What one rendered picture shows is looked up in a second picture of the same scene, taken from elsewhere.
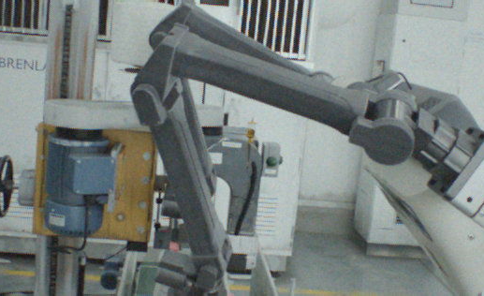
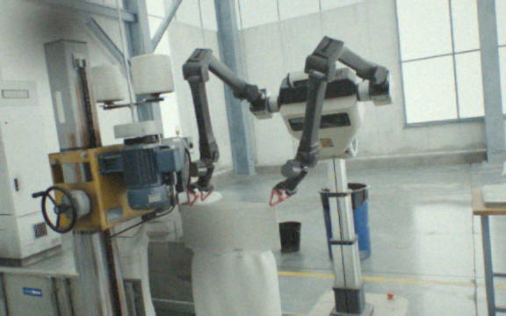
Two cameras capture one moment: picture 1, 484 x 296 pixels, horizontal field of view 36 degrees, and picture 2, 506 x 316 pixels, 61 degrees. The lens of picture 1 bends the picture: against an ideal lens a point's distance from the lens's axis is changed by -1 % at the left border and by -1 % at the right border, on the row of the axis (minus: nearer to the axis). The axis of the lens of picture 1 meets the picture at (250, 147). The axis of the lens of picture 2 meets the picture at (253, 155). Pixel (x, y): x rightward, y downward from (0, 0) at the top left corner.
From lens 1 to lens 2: 174 cm
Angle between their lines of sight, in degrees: 57
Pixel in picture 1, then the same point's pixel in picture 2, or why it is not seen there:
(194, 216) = (315, 131)
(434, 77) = (31, 141)
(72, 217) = (162, 192)
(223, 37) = (220, 66)
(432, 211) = (356, 110)
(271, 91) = (356, 60)
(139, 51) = (169, 82)
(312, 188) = not seen: outside the picture
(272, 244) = not seen: outside the picture
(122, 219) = not seen: hidden behind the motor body
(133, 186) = not seen: hidden behind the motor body
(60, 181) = (151, 172)
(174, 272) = (297, 167)
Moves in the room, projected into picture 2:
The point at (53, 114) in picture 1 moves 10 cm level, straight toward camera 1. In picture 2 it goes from (142, 128) to (166, 125)
